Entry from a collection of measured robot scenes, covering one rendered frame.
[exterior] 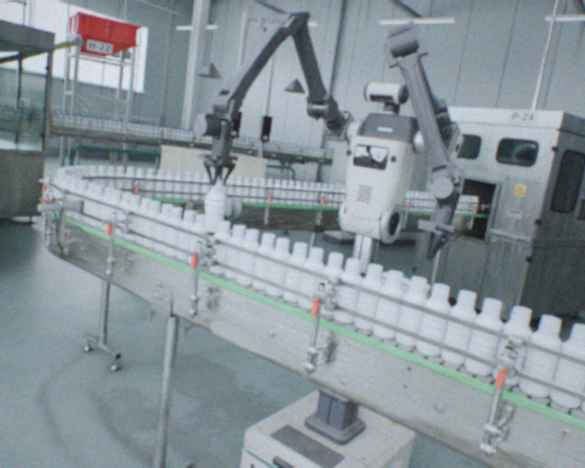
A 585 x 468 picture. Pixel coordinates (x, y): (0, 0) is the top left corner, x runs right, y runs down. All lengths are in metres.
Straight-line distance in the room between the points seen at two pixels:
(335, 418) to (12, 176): 5.24
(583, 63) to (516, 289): 9.23
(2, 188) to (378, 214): 5.31
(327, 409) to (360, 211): 0.85
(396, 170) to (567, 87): 11.72
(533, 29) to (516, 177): 9.29
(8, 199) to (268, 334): 5.48
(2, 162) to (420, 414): 5.88
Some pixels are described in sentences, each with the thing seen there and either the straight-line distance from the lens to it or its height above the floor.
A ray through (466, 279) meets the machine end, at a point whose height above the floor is 0.36.
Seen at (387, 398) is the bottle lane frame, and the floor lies 0.87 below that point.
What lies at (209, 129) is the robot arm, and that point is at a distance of 1.53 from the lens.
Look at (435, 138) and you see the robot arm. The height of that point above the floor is 1.51.
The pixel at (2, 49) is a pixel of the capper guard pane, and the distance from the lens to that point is 6.57.
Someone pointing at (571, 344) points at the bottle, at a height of 1.13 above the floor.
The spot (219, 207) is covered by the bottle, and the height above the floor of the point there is 1.21.
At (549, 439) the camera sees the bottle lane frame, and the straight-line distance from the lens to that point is 1.19.
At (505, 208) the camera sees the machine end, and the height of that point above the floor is 1.11.
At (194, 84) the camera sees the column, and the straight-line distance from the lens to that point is 12.32.
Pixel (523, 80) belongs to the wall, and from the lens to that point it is 13.73.
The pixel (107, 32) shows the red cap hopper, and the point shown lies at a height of 2.60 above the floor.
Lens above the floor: 1.45
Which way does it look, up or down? 11 degrees down
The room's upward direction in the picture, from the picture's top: 8 degrees clockwise
